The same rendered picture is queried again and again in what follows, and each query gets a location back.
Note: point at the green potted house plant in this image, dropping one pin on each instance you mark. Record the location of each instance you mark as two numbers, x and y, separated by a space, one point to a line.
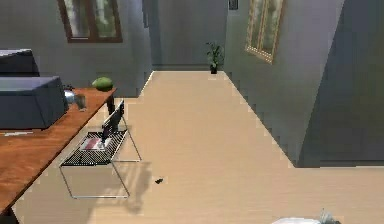
214 56

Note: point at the brown wooden table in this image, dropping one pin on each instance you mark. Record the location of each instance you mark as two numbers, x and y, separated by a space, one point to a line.
30 150

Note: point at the dark grey box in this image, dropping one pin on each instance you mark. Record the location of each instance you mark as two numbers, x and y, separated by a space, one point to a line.
16 62

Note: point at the black mesh metal chair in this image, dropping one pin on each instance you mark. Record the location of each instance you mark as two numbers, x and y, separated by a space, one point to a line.
100 146

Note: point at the gold framed window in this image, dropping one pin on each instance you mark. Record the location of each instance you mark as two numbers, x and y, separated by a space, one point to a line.
265 28

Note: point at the grey box appliance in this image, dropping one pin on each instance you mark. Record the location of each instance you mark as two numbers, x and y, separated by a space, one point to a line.
28 101

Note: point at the green round fruit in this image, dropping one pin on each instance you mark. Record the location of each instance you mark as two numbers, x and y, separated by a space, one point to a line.
102 83

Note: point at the small dark wall picture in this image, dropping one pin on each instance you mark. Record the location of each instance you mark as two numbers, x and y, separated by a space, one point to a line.
233 4

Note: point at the flat white table item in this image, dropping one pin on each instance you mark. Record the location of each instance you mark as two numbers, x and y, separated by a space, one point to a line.
18 133

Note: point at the brown framed window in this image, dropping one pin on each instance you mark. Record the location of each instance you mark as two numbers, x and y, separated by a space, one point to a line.
90 20

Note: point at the small black floor object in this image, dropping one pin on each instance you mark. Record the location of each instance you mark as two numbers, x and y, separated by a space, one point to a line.
159 181

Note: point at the red and white book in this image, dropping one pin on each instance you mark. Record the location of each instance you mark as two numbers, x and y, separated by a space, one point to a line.
93 144

